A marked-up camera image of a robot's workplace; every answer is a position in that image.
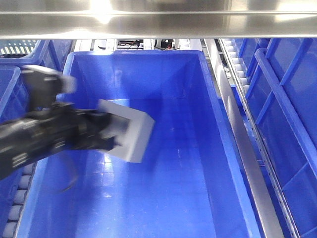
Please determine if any steel divider rail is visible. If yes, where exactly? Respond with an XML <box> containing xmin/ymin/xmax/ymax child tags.
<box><xmin>204</xmin><ymin>39</ymin><xmax>284</xmax><ymax>238</ymax></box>

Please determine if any blue bin back left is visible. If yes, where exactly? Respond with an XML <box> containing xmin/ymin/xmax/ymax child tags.
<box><xmin>0</xmin><ymin>40</ymin><xmax>75</xmax><ymax>71</ymax></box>

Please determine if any white roller track left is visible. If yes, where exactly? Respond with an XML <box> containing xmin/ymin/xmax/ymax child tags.
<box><xmin>0</xmin><ymin>163</ymin><xmax>36</xmax><ymax>238</ymax></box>

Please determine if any steel shelf beam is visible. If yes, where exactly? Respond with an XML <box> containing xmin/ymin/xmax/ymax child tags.
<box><xmin>0</xmin><ymin>0</ymin><xmax>317</xmax><ymax>39</ymax></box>

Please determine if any blue bin right tilted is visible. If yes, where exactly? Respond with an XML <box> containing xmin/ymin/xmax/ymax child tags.
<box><xmin>246</xmin><ymin>38</ymin><xmax>317</xmax><ymax>238</ymax></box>

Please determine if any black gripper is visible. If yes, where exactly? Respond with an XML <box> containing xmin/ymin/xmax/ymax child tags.
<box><xmin>49</xmin><ymin>101</ymin><xmax>122</xmax><ymax>152</ymax></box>

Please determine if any blue bin left of target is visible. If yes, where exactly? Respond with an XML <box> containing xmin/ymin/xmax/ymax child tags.
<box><xmin>0</xmin><ymin>66</ymin><xmax>30</xmax><ymax>124</ymax></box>

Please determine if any gray square base block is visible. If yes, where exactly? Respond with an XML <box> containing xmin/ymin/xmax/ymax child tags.
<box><xmin>98</xmin><ymin>100</ymin><xmax>155</xmax><ymax>163</ymax></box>

